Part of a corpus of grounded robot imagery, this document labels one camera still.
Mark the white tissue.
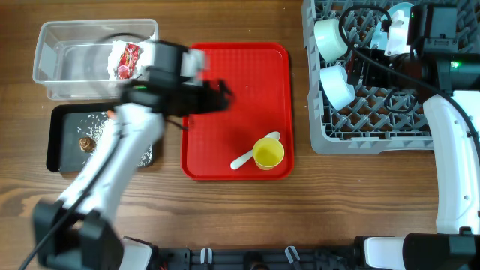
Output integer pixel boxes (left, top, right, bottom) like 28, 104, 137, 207
107, 34, 156, 80

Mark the white plastic spoon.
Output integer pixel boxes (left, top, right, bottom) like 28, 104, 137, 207
230, 131, 281, 170

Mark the light blue plate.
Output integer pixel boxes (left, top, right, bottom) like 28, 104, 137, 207
370, 2, 413, 52

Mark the light blue bowl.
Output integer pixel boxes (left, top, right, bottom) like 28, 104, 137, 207
319, 65, 356, 110

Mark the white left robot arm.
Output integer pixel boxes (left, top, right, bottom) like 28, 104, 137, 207
28, 40, 233, 269

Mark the brown mushroom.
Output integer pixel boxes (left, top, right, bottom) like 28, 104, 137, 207
79, 136, 96, 153

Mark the yellow cup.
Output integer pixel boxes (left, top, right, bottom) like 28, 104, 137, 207
253, 138, 285, 170

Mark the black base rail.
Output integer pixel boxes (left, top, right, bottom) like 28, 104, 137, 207
148, 245, 360, 270

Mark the mint green bowl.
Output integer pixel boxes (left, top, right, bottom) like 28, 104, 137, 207
313, 19, 348, 62

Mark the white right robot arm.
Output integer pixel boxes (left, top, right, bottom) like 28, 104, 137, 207
352, 4, 479, 269

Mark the black tray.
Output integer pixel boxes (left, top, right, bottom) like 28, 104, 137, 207
46, 103, 154, 173

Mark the orange carrot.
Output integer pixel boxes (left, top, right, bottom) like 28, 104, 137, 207
106, 110, 115, 119

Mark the clear plastic bin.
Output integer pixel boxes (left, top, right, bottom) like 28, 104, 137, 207
32, 19, 159, 101

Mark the red snack wrapper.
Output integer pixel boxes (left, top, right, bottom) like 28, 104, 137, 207
115, 43, 141, 80

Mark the red serving tray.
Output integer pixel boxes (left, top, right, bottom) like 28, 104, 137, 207
181, 43, 295, 181

